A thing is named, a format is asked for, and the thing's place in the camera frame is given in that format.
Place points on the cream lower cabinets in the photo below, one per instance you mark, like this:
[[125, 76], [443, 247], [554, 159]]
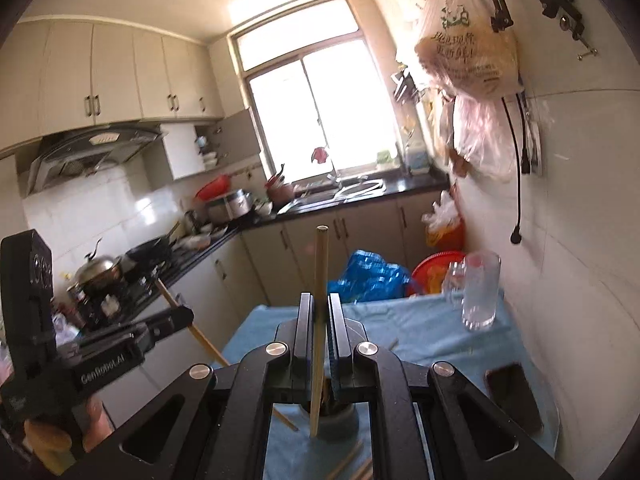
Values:
[[370, 230]]

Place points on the green and white box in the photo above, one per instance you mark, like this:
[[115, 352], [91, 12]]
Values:
[[386, 160]]

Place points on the grey range hood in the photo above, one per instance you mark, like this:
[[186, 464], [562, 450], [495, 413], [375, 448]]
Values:
[[90, 150]]

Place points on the black kitchen countertop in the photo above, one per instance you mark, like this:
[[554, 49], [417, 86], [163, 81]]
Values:
[[420, 185]]

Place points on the white crumpled plastic bag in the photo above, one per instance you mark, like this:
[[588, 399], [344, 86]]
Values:
[[442, 210]]

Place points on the white plastic container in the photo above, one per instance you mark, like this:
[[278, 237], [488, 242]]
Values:
[[417, 157]]

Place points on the clear glass mug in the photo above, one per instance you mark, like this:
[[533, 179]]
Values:
[[480, 290]]

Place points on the metal faucet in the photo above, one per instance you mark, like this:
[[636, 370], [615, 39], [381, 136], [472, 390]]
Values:
[[334, 167]]

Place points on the red plastic basin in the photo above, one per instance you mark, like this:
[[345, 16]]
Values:
[[430, 275]]

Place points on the dark metal chopstick holder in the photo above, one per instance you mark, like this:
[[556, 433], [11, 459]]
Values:
[[342, 420]]

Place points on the black smartphone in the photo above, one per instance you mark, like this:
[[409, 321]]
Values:
[[515, 395]]

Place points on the black frying pan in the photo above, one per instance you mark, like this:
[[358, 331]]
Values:
[[150, 249]]

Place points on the small clear hanging bag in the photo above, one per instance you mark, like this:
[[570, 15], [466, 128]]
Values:
[[444, 125]]

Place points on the red colander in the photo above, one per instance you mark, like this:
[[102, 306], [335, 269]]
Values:
[[214, 187]]

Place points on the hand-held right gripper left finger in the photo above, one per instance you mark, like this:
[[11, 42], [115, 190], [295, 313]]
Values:
[[306, 350]]

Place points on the blue tablecloth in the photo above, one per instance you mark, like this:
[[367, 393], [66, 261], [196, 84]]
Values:
[[425, 330]]

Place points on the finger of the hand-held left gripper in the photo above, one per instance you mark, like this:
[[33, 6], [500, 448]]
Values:
[[170, 321]]

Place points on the kitchen window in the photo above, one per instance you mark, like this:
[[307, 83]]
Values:
[[310, 100]]

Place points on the cream upper cabinets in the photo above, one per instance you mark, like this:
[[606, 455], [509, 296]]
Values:
[[115, 75]]

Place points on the steel pot with red lid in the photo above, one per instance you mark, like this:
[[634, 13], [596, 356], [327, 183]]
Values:
[[230, 206]]

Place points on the white bag with flatbread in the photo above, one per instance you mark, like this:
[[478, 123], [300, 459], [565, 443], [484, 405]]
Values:
[[465, 50]]

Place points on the pale wooden chopstick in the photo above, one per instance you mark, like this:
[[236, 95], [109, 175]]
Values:
[[362, 470], [205, 345], [345, 459], [322, 260]]

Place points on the person's left hand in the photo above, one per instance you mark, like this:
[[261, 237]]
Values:
[[96, 422]]

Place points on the white wall socket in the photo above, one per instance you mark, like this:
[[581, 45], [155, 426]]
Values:
[[535, 145]]

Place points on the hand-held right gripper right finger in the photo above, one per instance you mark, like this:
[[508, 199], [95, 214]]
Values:
[[336, 350]]

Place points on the pink translucent plastic bag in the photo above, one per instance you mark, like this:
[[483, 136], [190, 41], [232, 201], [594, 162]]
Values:
[[485, 135]]

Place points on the steel sink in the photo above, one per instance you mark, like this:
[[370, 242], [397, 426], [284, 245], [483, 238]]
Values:
[[315, 199]]

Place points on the blue plastic bag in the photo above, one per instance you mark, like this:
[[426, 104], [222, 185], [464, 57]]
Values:
[[370, 275]]

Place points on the metal wall rack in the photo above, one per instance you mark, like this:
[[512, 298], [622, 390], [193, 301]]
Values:
[[403, 85]]

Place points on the steel kettle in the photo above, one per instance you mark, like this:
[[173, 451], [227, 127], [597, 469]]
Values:
[[191, 221]]

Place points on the cream cabinets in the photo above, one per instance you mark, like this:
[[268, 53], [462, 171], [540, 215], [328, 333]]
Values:
[[370, 230], [115, 75]]

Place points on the black gas stove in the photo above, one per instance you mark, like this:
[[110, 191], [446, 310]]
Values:
[[130, 285]]

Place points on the open wall cabinet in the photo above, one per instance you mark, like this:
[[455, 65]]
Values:
[[182, 150]]

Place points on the wok with steel lid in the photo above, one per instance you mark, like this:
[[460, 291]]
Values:
[[97, 267]]

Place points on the orange trash bin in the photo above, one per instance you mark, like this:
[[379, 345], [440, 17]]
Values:
[[442, 237]]

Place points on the red cloth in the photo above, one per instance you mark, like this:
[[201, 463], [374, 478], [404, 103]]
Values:
[[319, 155]]

